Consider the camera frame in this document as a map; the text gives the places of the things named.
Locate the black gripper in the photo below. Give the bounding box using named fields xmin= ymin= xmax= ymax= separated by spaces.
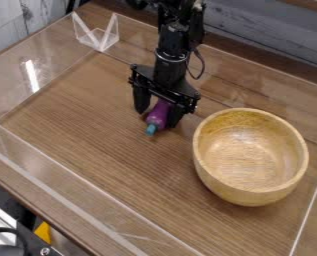
xmin=129 ymin=51 xmax=201 ymax=128

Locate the purple toy eggplant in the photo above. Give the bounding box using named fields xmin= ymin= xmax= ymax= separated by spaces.
xmin=146 ymin=99 xmax=172 ymax=136

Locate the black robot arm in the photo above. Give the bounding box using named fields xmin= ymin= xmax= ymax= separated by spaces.
xmin=126 ymin=0 xmax=206 ymax=134

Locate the brown wooden bowl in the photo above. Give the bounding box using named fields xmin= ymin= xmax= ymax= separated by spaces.
xmin=193 ymin=108 xmax=309 ymax=207

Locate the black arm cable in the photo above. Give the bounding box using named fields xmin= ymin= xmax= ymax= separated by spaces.
xmin=185 ymin=48 xmax=206 ymax=81

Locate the clear acrylic corner bracket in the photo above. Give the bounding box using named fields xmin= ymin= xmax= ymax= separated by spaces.
xmin=71 ymin=12 xmax=120 ymax=52

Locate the clear acrylic barrier wall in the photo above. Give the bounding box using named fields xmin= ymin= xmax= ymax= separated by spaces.
xmin=0 ymin=125 xmax=202 ymax=256

